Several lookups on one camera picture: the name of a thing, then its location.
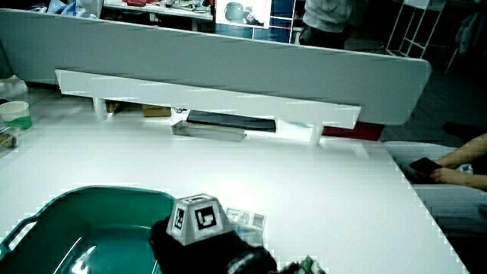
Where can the person's right hand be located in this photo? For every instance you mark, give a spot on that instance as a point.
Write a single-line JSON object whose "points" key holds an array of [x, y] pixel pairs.
{"points": [[205, 251]]}

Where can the white blue milk carton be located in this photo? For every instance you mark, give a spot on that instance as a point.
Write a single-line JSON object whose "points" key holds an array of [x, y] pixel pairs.
{"points": [[247, 222]]}

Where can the another person's forearm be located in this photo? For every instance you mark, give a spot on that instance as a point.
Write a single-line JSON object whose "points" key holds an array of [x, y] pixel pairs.
{"points": [[466, 150]]}

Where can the white desk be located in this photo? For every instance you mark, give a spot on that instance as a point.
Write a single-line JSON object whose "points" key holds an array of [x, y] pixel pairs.
{"points": [[304, 182]]}

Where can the white desk shelf riser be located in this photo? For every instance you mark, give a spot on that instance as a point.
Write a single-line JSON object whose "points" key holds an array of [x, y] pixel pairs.
{"points": [[190, 97]]}

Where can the green plastic basin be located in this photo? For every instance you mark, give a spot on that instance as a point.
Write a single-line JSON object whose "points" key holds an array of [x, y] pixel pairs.
{"points": [[95, 213]]}

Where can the grey flat box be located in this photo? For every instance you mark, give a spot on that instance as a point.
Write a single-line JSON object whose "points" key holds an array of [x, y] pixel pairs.
{"points": [[207, 131]]}

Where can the black flat keyboard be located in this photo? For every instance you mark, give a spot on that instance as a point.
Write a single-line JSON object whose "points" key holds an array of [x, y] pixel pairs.
{"points": [[232, 121]]}

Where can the brown cardboard box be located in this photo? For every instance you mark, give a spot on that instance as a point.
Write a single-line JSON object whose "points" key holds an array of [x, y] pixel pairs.
{"points": [[156, 110]]}

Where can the grey partition panel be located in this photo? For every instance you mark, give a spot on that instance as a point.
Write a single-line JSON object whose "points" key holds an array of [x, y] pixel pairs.
{"points": [[228, 57]]}

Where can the red box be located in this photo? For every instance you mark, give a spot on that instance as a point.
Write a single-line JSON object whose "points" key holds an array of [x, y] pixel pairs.
{"points": [[361, 131]]}

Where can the small clear container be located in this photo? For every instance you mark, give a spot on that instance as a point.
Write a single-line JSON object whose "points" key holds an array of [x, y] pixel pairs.
{"points": [[7, 140]]}

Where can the white green paper cup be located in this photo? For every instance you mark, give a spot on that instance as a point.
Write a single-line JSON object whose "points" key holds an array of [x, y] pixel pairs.
{"points": [[16, 116]]}

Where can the black phone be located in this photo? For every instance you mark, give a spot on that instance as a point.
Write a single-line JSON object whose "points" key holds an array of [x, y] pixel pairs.
{"points": [[424, 165]]}

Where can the white box with appliance picture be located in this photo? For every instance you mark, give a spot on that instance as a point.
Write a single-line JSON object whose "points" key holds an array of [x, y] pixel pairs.
{"points": [[243, 12]]}

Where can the blue cabinet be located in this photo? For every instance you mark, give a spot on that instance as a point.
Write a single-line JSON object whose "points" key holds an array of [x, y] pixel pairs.
{"points": [[281, 21]]}

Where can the white background table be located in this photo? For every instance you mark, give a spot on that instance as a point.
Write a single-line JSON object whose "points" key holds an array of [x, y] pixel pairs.
{"points": [[167, 10]]}

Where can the blue plastic bag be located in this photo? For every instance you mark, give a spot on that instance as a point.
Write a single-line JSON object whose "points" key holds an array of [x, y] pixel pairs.
{"points": [[70, 7]]}

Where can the white metal rack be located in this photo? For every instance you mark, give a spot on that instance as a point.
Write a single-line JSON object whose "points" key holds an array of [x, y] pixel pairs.
{"points": [[414, 26]]}

